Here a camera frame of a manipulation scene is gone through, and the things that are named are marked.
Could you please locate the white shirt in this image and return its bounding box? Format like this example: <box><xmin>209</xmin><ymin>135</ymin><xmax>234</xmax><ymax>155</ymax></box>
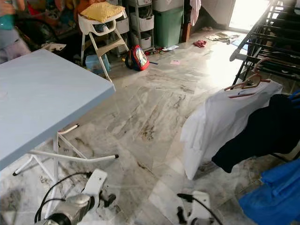
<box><xmin>180</xmin><ymin>81</ymin><xmax>283</xmax><ymax>180</ymax></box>

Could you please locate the pink plastic hanger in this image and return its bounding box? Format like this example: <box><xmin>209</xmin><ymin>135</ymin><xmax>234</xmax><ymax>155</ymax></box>
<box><xmin>224</xmin><ymin>59</ymin><xmax>271</xmax><ymax>99</ymax></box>

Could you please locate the teal bottle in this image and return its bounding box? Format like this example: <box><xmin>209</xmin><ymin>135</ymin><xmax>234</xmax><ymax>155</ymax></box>
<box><xmin>0</xmin><ymin>12</ymin><xmax>14</xmax><ymax>31</ymax></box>

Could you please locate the bright blue garment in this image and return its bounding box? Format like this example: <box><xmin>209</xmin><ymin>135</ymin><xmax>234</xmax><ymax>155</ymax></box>
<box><xmin>238</xmin><ymin>157</ymin><xmax>300</xmax><ymax>225</ymax></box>

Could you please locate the navy blue garment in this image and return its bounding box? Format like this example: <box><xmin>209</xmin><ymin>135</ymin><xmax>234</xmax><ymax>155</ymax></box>
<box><xmin>212</xmin><ymin>94</ymin><xmax>300</xmax><ymax>174</ymax></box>

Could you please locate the red and blue backpack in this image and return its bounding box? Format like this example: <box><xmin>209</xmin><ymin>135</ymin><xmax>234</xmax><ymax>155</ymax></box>
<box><xmin>126</xmin><ymin>45</ymin><xmax>150</xmax><ymax>72</ymax></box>

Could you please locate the white baby high chair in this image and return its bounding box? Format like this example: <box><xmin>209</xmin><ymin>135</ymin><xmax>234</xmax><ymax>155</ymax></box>
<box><xmin>77</xmin><ymin>12</ymin><xmax>129</xmax><ymax>83</ymax></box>

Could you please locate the white plastic drawer unit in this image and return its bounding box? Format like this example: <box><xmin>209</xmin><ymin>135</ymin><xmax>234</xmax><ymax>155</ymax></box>
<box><xmin>127</xmin><ymin>0</ymin><xmax>155</xmax><ymax>50</ymax></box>

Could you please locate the light blue floor mat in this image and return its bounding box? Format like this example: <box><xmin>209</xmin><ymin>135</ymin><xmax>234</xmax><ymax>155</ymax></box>
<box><xmin>232</xmin><ymin>37</ymin><xmax>247</xmax><ymax>47</ymax></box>

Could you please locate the beige cloth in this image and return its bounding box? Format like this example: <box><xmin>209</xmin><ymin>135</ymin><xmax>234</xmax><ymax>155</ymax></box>
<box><xmin>205</xmin><ymin>33</ymin><xmax>240</xmax><ymax>44</ymax></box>

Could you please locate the green bin with grey lid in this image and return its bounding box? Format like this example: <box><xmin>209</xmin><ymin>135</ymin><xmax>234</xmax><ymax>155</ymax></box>
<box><xmin>152</xmin><ymin>0</ymin><xmax>184</xmax><ymax>47</ymax></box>

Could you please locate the yellow cushion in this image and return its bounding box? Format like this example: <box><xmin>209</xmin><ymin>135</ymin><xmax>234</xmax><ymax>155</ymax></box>
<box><xmin>81</xmin><ymin>1</ymin><xmax>125</xmax><ymax>23</ymax></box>

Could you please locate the person in blue shirt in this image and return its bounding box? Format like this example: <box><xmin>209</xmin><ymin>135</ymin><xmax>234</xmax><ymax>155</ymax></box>
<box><xmin>0</xmin><ymin>0</ymin><xmax>31</xmax><ymax>64</ymax></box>

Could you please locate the black metal drying rack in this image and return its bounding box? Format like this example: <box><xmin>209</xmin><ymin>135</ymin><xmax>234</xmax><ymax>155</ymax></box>
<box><xmin>230</xmin><ymin>0</ymin><xmax>300</xmax><ymax>87</ymax></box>

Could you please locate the pale pink hanging cloth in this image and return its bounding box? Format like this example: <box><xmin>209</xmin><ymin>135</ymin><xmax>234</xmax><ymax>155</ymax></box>
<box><xmin>190</xmin><ymin>0</ymin><xmax>201</xmax><ymax>26</ymax></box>

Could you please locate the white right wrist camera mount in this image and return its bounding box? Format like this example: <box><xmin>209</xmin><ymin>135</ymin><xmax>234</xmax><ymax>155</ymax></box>
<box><xmin>189</xmin><ymin>191</ymin><xmax>210</xmax><ymax>225</ymax></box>

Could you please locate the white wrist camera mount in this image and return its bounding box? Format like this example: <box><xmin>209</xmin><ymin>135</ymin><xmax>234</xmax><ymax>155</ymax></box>
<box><xmin>189</xmin><ymin>191</ymin><xmax>210</xmax><ymax>225</ymax></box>
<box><xmin>82</xmin><ymin>169</ymin><xmax>108</xmax><ymax>197</ymax></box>

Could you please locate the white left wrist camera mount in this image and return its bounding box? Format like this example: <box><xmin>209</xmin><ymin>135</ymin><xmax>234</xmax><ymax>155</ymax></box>
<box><xmin>82</xmin><ymin>169</ymin><xmax>108</xmax><ymax>197</ymax></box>

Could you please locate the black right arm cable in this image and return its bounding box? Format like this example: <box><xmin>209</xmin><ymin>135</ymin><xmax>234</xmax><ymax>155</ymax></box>
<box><xmin>177</xmin><ymin>193</ymin><xmax>223</xmax><ymax>225</ymax></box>

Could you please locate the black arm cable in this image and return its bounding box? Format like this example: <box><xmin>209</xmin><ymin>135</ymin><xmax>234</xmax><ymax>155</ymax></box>
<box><xmin>177</xmin><ymin>193</ymin><xmax>223</xmax><ymax>225</ymax></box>
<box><xmin>34</xmin><ymin>172</ymin><xmax>90</xmax><ymax>224</ymax></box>

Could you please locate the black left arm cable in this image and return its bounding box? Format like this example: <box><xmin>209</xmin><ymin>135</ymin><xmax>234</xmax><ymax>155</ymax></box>
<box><xmin>34</xmin><ymin>172</ymin><xmax>90</xmax><ymax>224</ymax></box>

